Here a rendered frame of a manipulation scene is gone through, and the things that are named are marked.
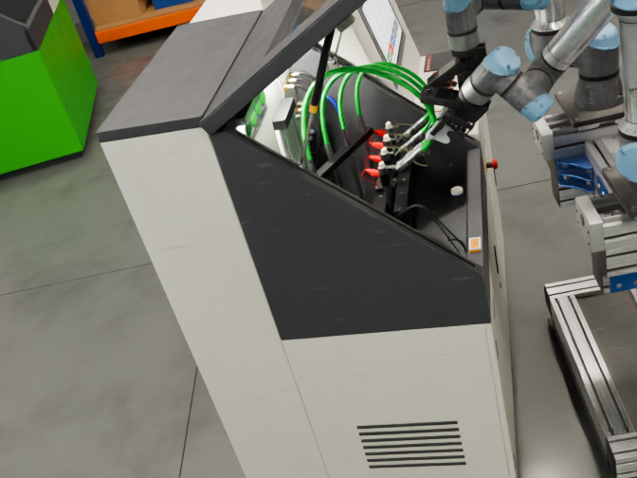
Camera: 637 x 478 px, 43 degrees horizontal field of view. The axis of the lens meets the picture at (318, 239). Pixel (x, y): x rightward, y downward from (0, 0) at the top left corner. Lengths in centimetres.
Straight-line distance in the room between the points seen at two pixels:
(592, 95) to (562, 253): 129
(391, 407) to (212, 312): 59
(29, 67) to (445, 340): 402
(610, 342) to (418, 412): 83
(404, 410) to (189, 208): 87
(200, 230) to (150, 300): 203
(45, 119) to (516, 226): 329
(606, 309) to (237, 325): 141
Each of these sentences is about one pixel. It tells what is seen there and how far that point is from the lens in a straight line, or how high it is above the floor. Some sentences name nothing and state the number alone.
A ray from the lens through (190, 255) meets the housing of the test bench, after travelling 218.
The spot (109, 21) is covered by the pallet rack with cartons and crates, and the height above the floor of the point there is 25.
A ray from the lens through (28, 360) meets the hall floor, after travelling 413.
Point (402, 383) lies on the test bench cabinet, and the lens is 236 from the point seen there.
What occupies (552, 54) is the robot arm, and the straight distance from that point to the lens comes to 208.
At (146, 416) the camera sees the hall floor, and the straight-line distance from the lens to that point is 349.
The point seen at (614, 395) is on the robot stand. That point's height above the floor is 23.
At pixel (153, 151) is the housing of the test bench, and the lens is 203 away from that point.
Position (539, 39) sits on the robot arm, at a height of 125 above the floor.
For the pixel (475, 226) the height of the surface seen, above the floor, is 95.
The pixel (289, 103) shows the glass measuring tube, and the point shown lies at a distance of 239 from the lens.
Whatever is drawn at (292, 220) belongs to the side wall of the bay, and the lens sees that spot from 203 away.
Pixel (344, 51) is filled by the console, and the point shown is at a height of 132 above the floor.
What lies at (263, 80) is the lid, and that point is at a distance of 184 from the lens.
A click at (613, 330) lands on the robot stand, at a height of 21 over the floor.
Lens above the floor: 223
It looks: 33 degrees down
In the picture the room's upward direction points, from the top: 16 degrees counter-clockwise
